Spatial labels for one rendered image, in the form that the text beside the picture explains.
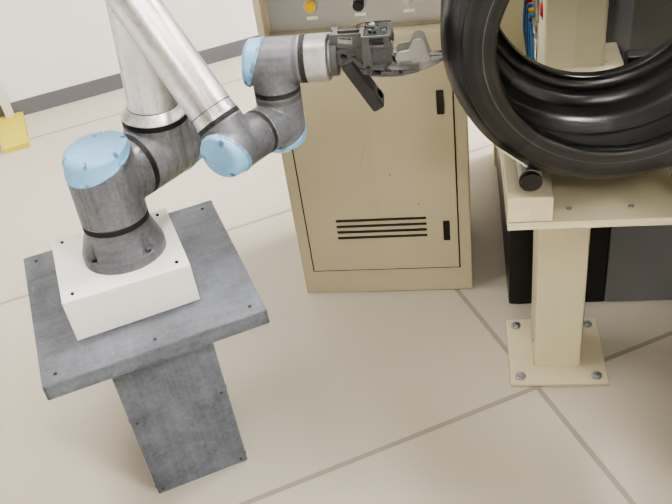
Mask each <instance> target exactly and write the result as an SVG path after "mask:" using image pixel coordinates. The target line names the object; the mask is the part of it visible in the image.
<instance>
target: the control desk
mask: <svg viewBox="0 0 672 504"><path fill-rule="evenodd" d="M252 4H253V9H254V15H255V20H256V25H257V31H258V36H259V37H262V36H265V37H267V36H282V35H297V34H310V33H325V32H327V33H328V34H330V32H331V27H338V28H339V30H351V29H356V25H357V24H359V23H363V21H373V20H388V19H391V22H392V28H393V29H394V41H393V48H396V46H397V45H398V44H399V43H401V42H408V41H410V39H411V37H412V35H413V32H414V31H416V30H422V31H423V32H424V33H425V35H426V38H427V41H428V44H429V46H430V49H431V51H438V52H442V50H441V39H440V9H441V0H252ZM372 79H373V80H374V82H375V83H376V84H377V86H378V87H379V88H380V89H381V90H382V92H383V94H384V107H383V108H381V109H379V110H378V111H376V112H374V111H373V110H372V109H371V107H370V106H369V105H368V104H367V102H366V101H365V99H364V98H363V97H362V95H361V94H360V93H359V91H358V90H357V89H356V87H355V86H354V85H353V83H352V82H351V81H350V79H349V78H348V77H347V75H346V74H345V73H344V71H343V70H342V69H341V74H340V75H339V76H332V79H331V81H327V82H310V83H300V88H301V95H302V102H303V109H304V116H305V119H306V123H307V127H306V133H307V135H306V139H305V141H304V143H303V144H302V145H301V146H299V147H298V148H296V149H293V150H291V151H289V152H285V153H281V156H282V162H283V167H284V172H285V178H286V183H287V188H288V193H289V199H290V204H291V209H292V215H293V220H294V225H295V230H296V236H297V241H298V246H299V252H300V257H301V262H302V268H303V273H304V278H305V283H306V289H307V292H308V293H324V292H362V291H400V290H437V289H471V288H472V287H473V276H472V242H471V207H470V173H469V139H468V115H467V114H466V112H465V111H464V110H463V108H462V106H461V105H460V103H459V101H458V100H457V98H456V96H455V94H454V92H453V90H452V87H451V85H450V83H449V80H448V77H447V74H446V70H445V67H444V62H443V61H442V62H440V63H438V64H437V65H434V66H432V67H430V68H427V69H425V70H421V71H419V72H416V73H412V74H408V75H404V76H397V77H372Z"/></svg>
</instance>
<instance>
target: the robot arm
mask: <svg viewBox="0 0 672 504"><path fill-rule="evenodd" d="M104 1H105V3H106V7H107V12H108V17H109V22H110V26H111V31H112V36H113V40H114V45H115V50H116V55H117V59H118V64H119V69H120V73H121V78H122V83H123V88H124V92H125V97H126V102H127V105H126V106H125V107H124V109H123V110H122V111H121V121H122V126H123V132H122V133H121V132H119V131H115V130H106V131H105V132H103V133H102V132H101V131H98V132H94V133H91V134H88V135H86V136H83V137H81V138H79V139H78V140H76V141H75V142H74V143H73V144H71V145H70V146H69V147H68V148H67V149H66V150H65V152H64V154H63V156H62V166H63V170H64V178H65V181H66V183H67V185H68V188H69V190H70V193H71V196H72V199H73V202H74V205H75V208H76V211H77V214H78V217H79V220H80V223H81V226H82V228H83V232H84V235H83V246H82V256H83V260H84V263H85V265H86V267H87V268H88V269H89V270H90V271H92V272H94V273H97V274H102V275H119V274H125V273H129V272H133V271H136V270H138V269H141V268H143V267H145V266H147V265H149V264H150V263H152V262H153V261H155V260H156V259H157V258H158V257H159V256H160V255H161V254H162V253H163V252H164V250H165V248H166V238H165V235H164V232H163V230H162V228H161V227H160V226H159V225H158V223H157V222H156V221H155V220H154V219H153V217H152V216H151V215H150V214H149V211H148V207H147V204H146V200H145V198H146V197H147V196H149V195H150V194H152V193H153V192H155V191H156V190H158V189H159V188H161V187H162V186H164V185H165V184H167V183H168V182H170V181H171V180H173V179H174V178H176V177H178V176H179V175H181V174H182V173H184V172H185V171H187V170H189V169H191V168H192V167H193V166H194V165H195V164H196V163H197V162H198V161H200V160H201V159H202V157H203V160H204V162H205V163H206V164H207V166H208V167H209V168H210V169H211V170H212V171H213V172H215V173H216V174H218V175H220V176H223V177H227V178H232V177H236V176H238V175H239V174H241V173H243V172H246V171H248V170H249V169H250V168H251V166H253V165H254V164H256V163H257V162H258V161H260V160H261V159H263V158H264V157H265V156H267V155H268V154H270V153H272V152H273V153H285V152H289V151H291V150H293V149H296V148H298V147H299V146H301V145H302V144H303V143H304V141H305V139H306V135H307V133H306V127H307V123H306V119H305V116H304V109H303V102H302V95H301V88H300V83H310V82H327V81H331V79H332V76H339V75H340V74H341V69H342V70H343V71H344V73H345V74H346V75H347V77H348V78H349V79H350V81H351V82H352V83H353V85H354V86H355V87H356V89H357V90H358V91H359V93H360V94H361V95H362V97H363V98H364V99H365V101H366V102H367V104H368V105H369V106H370V107H371V109H372V110H373V111H374V112H376V111H378V110H379V109H381V108H383V107H384V94H383V92H382V90H381V89H380V88H379V87H378V86H377V84H376V83H375V82H374V80H373V79H372V77H397V76H404V75H408V74H412V73H416V72H419V71H421V70H425V69H427V68H430V67H432V66H434V65H437V64H438V63H440V62H442V61H443V57H442V52H438V51H431V49H430V46H429V44H428V41H427V38H426V35H425V33H424V32H423V31H422V30H416V31H414V32H413V35H412V37H411V39H410V41H408V42H401V43H399V44H398V45H397V46H396V48H393V41H394V29H393V28H392V22H391V19H388V20H373V21H363V23H359V24H357V25H356V29H351V30H339V28H338V27H331V32H330V34H328V33H327V32H325V33H310V34H297V35H282V36H267V37H265V36H262V37H256V38H250V39H248V40H247V41H246V42H245V44H244V46H243V50H242V59H241V68H242V77H243V81H244V84H245V85H246V86H248V87H252V86H253V88H254V93H255V100H256V105H257V106H256V107H255V108H253V109H252V110H250V111H248V112H246V113H244V114H243V113H242V111H241V110H240V109H239V107H238V106H237V104H235V103H234V102H233V101H232V99H231V98H230V97H229V95H228V94H227V92H226V91H225V89H224V88H223V87H222V85H221V84H220V82H219V81H218V79H217V78H216V77H215V75H214V74H213V72H212V71H211V70H210V68H209V67H208V65H207V64H206V62H205V61H204V60H203V58H202V57H201V55H200V54H199V53H198V51H197V50H196V48H195V47H194V45H193V44H192V43H191V41H190V40H189V38H188V37H187V36H186V34H185V33H184V31H183V30H182V28H181V27H180V26H179V24H178V23H177V21H176V20H175V18H174V17H173V16H172V14H171V13H170V11H169V10H168V9H167V7H166V6H165V4H164V3H163V1H162V0H104ZM360 24H363V25H361V26H359V27H360V29H358V28H359V27H357V26H358V25H360ZM341 65H342V67H341Z"/></svg>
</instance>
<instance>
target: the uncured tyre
mask: <svg viewBox="0 0 672 504"><path fill-rule="evenodd" d="M509 1H510V0H441V9H440V39H441V50H442V57H443V62H444V67H445V70H446V74H447V77H448V80H449V83H450V85H451V87H452V90H453V92H454V94H455V96H456V98H457V100H458V101H459V103H460V105H461V106H462V108H463V110H464V111H465V112H466V114H467V115H468V117H469V118H470V119H471V121H472V122H473V123H474V125H475V126H476V127H477V128H478V129H479V130H480V132H481V133H482V134H483V135H484V136H485V137H486V138H487V139H489V140H490V141H491V142H492V143H493V144H494V145H496V146H497V147H499V148H501V149H502V150H504V151H505V152H507V153H508V154H510V155H511V156H513V157H514V158H516V159H517V160H519V161H521V162H523V163H525V164H527V165H529V166H532V167H534V168H537V169H540V170H543V171H546V172H549V173H553V174H557V175H562V176H567V177H574V178H583V179H614V178H623V177H630V176H636V175H641V174H646V173H650V172H653V171H657V170H660V169H663V168H666V167H669V166H672V36H671V37H670V38H669V39H668V40H666V41H665V42H664V43H663V44H661V45H660V46H659V47H657V48H656V49H655V50H653V51H651V52H650V53H648V54H647V55H645V56H643V57H641V58H639V59H637V60H635V61H633V62H630V63H628V64H625V65H622V66H619V67H616V68H612V69H608V70H602V71H595V72H571V71H564V70H559V69H555V68H552V67H549V66H546V65H543V64H541V63H539V62H537V61H535V60H533V59H531V58H530V57H528V56H527V55H525V54H524V53H522V52H521V51H520V50H519V49H518V48H516V47H515V46H514V45H513V44H512V43H511V41H510V40H509V39H508V38H507V37H506V35H505V34H504V33H503V31H502V29H501V28H500V24H501V21H502V18H503V15H504V12H505V10H506V7H507V5H508V3H509Z"/></svg>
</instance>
